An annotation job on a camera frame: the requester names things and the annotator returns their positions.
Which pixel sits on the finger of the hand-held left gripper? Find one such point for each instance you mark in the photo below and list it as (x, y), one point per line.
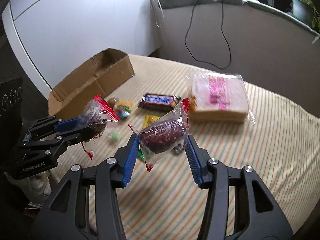
(77, 135)
(70, 124)

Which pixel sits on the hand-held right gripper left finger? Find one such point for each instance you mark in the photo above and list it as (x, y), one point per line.
(130, 161)

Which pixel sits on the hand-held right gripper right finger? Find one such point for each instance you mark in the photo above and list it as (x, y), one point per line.
(193, 161)

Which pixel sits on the brown pastry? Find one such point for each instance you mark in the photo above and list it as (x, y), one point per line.
(162, 135)
(96, 121)

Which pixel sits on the yellow candy packet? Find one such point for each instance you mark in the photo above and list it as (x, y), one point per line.
(150, 120)

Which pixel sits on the brown cardboard box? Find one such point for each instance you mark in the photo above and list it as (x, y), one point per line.
(100, 80)

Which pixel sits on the sliced bread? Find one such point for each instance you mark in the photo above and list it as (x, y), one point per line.
(220, 97)

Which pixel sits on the small green candy packet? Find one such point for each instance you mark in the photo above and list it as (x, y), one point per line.
(140, 154)
(114, 135)

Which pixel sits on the multicoloured candy packet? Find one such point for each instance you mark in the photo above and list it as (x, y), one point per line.
(123, 108)

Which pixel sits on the dark chocolate bar packet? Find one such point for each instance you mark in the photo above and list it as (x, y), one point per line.
(158, 101)

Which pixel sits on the white wardrobe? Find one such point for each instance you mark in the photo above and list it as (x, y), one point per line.
(75, 25)

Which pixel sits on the grey-green padded ledge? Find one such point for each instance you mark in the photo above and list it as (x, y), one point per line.
(250, 2)

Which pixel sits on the potted green plant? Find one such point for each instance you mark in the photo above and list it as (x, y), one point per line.
(302, 2)

